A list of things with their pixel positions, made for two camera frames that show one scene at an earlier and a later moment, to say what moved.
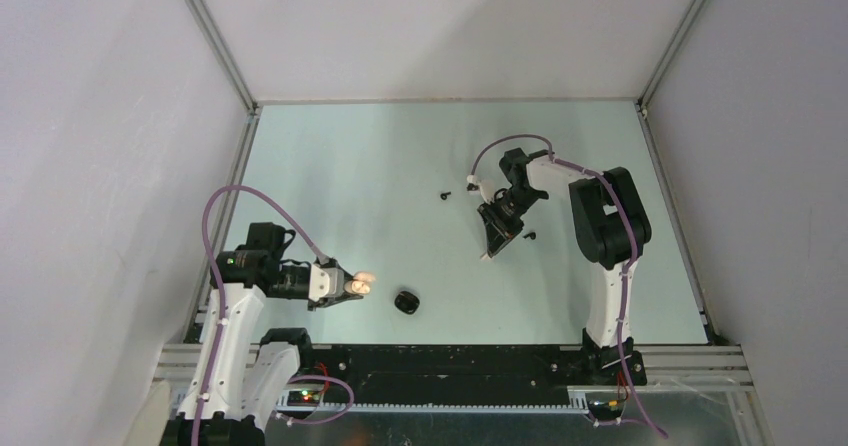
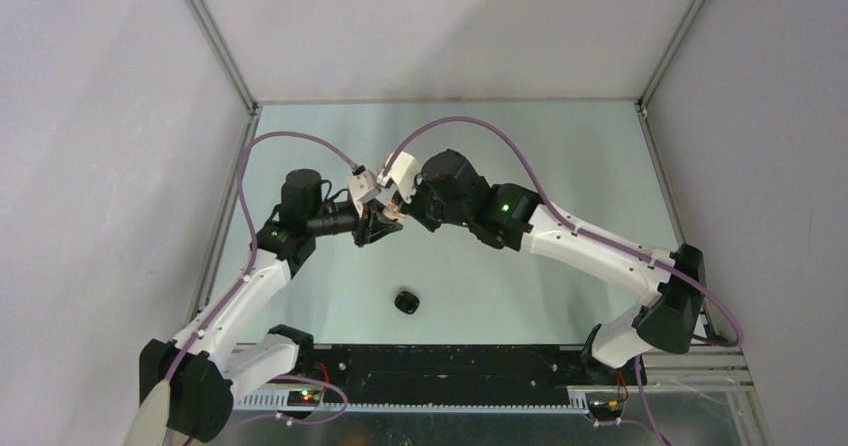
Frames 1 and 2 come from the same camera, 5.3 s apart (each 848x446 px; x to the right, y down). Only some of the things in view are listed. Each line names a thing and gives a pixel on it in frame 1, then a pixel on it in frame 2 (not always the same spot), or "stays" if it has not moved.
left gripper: (332, 300) -> (372, 226)
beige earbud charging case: (360, 283) -> (391, 211)
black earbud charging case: (407, 302) stays
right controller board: (606, 410) stays
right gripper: (499, 230) -> (414, 210)
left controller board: (304, 398) stays
